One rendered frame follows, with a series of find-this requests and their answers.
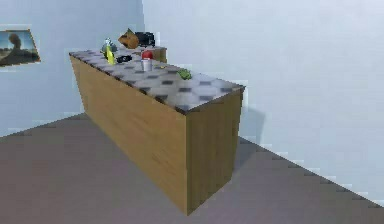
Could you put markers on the green lettuce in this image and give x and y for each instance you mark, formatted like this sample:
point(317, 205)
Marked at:
point(184, 73)

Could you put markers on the yellow spray bottle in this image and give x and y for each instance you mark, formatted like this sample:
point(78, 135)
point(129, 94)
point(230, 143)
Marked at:
point(109, 53)

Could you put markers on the wooden counter with checkered top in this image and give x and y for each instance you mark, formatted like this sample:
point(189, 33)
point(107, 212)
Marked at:
point(150, 133)

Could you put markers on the white cup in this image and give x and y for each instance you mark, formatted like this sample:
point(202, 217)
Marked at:
point(146, 64)

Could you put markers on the red apple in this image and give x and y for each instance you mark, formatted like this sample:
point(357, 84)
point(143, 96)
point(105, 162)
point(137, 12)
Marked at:
point(147, 54)

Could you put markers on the brown bread loaf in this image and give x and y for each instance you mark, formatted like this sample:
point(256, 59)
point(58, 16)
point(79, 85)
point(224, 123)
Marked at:
point(128, 40)

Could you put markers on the framed landscape picture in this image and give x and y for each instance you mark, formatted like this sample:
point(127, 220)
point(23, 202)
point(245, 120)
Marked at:
point(16, 47)

